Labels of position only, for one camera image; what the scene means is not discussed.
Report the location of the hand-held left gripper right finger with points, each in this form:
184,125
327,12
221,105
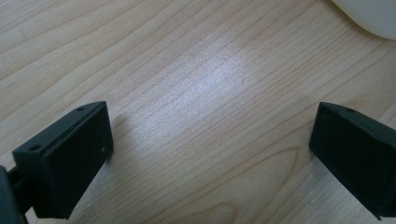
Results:
355,155

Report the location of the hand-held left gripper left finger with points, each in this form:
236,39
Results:
68,165

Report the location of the white plastic tray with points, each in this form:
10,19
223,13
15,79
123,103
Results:
373,15

